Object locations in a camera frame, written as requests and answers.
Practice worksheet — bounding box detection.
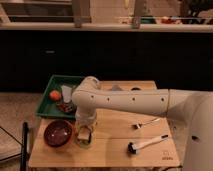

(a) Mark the white folded cloth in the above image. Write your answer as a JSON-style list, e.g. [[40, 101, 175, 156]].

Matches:
[[61, 85, 72, 103]]

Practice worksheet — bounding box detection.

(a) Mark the orange fruit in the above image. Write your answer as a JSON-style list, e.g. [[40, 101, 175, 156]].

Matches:
[[49, 90, 62, 101]]

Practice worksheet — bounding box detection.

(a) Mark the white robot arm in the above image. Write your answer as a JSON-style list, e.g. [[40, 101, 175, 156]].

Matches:
[[72, 76, 213, 171]]

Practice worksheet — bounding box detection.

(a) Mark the green plastic tray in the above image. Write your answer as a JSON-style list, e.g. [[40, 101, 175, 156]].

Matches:
[[36, 75, 84, 120]]

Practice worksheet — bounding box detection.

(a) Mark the green plastic cup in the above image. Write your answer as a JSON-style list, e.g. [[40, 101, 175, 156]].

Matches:
[[75, 133, 92, 148]]

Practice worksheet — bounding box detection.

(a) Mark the dark brown chocolate cookie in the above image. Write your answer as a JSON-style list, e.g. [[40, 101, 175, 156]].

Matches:
[[56, 103, 76, 114]]

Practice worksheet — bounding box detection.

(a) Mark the dark red bowl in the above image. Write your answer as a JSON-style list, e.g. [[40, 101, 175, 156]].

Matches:
[[44, 120, 73, 147]]

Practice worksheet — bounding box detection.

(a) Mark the blue sponge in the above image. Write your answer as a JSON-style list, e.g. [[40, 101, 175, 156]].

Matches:
[[111, 85, 123, 91]]

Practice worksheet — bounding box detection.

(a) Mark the white handled black brush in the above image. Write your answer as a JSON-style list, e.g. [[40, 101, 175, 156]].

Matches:
[[127, 135, 168, 154]]

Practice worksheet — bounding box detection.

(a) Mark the black chair frame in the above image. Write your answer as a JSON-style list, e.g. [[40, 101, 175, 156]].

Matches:
[[20, 122, 29, 171]]

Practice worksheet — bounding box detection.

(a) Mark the silver fork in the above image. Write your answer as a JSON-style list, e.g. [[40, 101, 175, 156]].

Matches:
[[132, 118, 160, 129]]

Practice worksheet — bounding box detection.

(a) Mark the black cable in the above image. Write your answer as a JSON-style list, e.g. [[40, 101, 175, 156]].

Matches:
[[0, 126, 24, 164]]

